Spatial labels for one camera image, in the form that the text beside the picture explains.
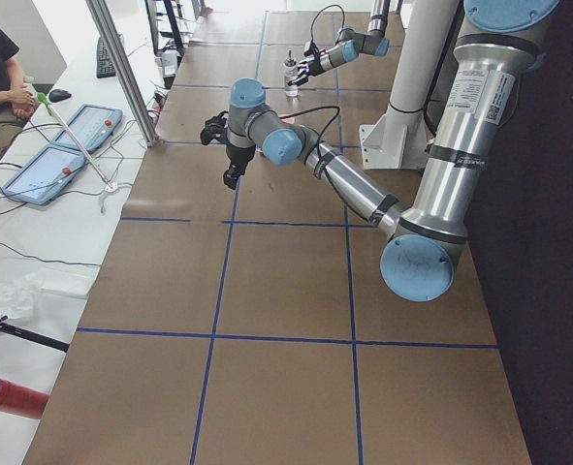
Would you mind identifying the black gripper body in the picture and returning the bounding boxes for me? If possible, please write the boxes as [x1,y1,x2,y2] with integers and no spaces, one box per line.
[226,143,255,170]
[299,53,327,78]

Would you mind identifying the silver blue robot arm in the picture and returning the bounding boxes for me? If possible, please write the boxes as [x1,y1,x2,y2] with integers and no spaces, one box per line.
[284,0,390,86]
[219,1,557,301]

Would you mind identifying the upper blue teach pendant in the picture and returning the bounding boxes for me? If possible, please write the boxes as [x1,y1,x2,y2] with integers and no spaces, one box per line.
[67,104,123,154]

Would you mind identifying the blue teach pendant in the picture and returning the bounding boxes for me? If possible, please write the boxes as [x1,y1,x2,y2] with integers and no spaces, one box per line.
[1,144,86,206]
[67,104,123,154]

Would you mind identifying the black keyboard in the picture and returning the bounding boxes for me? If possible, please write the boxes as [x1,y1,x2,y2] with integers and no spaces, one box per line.
[96,38,116,78]

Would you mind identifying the lower blue teach pendant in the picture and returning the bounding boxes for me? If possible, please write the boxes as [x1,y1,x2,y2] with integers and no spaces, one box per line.
[1,144,86,206]

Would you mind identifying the black computer mouse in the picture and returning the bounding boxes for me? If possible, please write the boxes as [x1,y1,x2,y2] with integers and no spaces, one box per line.
[48,88,73,103]

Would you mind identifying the thin rod green tip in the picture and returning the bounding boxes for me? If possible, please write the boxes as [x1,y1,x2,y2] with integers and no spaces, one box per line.
[37,92,118,193]

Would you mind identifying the red cylinder bottle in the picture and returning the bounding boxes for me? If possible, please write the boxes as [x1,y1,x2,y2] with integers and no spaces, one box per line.
[0,379,49,419]

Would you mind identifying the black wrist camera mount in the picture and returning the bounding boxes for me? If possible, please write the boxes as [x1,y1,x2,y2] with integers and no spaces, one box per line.
[200,110,228,145]

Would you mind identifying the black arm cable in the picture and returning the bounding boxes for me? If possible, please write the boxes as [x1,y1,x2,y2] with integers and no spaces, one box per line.
[275,105,341,166]
[303,4,348,55]

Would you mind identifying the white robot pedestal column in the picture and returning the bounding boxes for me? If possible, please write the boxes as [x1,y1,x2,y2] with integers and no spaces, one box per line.
[360,0,461,170]

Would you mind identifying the aluminium frame post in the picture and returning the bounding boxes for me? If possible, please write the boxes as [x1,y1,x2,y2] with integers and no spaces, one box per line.
[86,0,158,147]

